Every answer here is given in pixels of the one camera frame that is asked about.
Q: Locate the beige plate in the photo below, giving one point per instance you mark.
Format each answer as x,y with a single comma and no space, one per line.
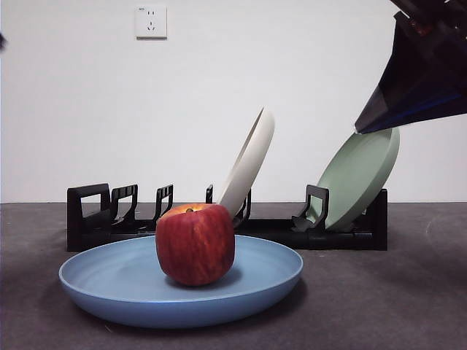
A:
251,160

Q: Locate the white wall socket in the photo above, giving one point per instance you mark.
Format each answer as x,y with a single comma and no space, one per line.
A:
151,22

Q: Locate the green plate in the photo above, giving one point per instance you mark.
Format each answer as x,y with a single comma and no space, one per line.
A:
357,182

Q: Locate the blue plate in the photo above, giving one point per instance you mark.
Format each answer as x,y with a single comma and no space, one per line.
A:
120,291

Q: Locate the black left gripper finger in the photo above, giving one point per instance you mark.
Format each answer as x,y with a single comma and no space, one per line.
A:
2,41

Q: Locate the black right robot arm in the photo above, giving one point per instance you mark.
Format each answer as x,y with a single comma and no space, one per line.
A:
434,11

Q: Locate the red apple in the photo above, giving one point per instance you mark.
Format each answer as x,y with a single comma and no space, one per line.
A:
195,248

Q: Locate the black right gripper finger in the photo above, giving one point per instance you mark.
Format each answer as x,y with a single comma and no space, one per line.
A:
438,111
419,73

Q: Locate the black plate rack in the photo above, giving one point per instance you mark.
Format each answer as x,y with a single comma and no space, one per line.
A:
328,240

